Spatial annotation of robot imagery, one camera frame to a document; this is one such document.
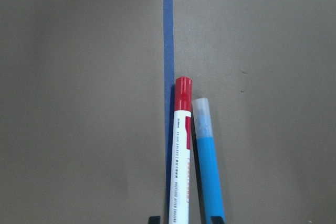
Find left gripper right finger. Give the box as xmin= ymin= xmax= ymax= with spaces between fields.
xmin=211 ymin=216 xmax=223 ymax=224

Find red whiteboard marker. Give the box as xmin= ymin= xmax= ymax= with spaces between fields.
xmin=168 ymin=77 xmax=192 ymax=223

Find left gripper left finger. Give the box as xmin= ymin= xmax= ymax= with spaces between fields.
xmin=148 ymin=216 xmax=160 ymax=224

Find blue highlighter pen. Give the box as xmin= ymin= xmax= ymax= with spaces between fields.
xmin=192 ymin=98 xmax=226 ymax=223

